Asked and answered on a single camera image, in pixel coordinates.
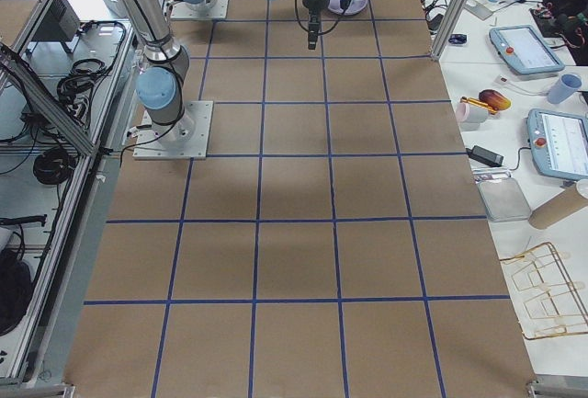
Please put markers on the lilac plate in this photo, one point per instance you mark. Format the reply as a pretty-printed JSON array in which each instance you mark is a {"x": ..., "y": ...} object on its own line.
[{"x": 355, "y": 7}]

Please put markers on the pink paper cup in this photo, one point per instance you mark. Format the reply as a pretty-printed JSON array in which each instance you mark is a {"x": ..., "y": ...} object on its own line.
[{"x": 467, "y": 113}]

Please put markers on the blue plastic cup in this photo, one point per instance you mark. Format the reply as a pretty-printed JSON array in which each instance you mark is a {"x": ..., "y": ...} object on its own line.
[{"x": 564, "y": 88}]

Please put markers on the small blue black box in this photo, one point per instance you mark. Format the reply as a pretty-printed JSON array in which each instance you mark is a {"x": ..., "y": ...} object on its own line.
[{"x": 458, "y": 39}]

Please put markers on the gold metal cylinder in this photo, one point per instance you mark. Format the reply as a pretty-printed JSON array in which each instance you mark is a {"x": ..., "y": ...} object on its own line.
[{"x": 480, "y": 104}]

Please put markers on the red yellow fruit toy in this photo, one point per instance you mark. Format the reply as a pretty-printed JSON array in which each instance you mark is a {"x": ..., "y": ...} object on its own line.
[{"x": 494, "y": 99}]

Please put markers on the teach pendant far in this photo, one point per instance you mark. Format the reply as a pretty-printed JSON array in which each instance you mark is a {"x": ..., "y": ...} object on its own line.
[{"x": 524, "y": 50}]

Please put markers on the teach pendant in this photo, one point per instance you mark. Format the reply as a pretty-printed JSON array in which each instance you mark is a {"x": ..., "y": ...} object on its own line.
[
  {"x": 524, "y": 50},
  {"x": 558, "y": 143}
]

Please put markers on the black adapter on desk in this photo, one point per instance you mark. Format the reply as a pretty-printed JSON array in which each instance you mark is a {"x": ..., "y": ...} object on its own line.
[{"x": 484, "y": 156}]

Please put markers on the silver metal tin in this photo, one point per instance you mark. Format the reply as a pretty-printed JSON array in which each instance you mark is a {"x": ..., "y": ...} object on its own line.
[{"x": 501, "y": 194}]

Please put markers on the teach pendant near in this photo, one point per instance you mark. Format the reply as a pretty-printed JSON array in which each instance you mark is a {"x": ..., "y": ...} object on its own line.
[{"x": 558, "y": 143}]

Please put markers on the cardboard tube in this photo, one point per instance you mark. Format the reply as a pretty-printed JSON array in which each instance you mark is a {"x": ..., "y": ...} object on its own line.
[{"x": 569, "y": 201}]

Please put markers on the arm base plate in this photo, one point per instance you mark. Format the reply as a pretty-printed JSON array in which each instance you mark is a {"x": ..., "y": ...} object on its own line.
[
  {"x": 197, "y": 10},
  {"x": 189, "y": 138}
]

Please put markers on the aluminium frame post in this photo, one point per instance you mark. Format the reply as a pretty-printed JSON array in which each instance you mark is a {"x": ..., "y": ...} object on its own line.
[{"x": 446, "y": 28}]

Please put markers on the gold wire rack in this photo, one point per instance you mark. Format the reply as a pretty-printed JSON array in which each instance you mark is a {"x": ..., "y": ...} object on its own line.
[{"x": 547, "y": 300}]

